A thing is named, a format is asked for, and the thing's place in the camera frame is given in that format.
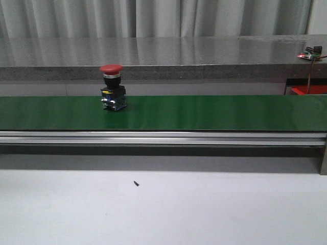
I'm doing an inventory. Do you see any green conveyor belt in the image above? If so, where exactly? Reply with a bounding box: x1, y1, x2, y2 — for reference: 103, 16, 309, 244
1, 95, 326, 131

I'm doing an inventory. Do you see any grey curtain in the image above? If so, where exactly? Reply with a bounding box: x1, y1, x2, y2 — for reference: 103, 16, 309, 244
1, 1, 312, 38

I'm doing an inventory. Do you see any red plastic bin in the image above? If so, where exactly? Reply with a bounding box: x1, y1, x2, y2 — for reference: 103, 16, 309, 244
291, 85, 327, 95

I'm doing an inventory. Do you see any small green circuit board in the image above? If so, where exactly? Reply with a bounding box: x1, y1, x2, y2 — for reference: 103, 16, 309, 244
297, 46, 322, 61

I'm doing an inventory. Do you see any grey conveyor support leg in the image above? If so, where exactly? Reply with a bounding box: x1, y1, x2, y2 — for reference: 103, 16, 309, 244
317, 138, 326, 176

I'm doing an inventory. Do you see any thin sensor cable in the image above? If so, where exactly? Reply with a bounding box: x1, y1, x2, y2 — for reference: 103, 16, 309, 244
305, 55, 327, 95

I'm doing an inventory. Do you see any grey stone back bench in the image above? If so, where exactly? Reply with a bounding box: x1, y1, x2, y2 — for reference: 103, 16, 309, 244
1, 34, 326, 81

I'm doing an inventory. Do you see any aluminium conveyor side rail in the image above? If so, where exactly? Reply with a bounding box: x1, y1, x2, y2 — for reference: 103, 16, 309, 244
1, 131, 326, 146

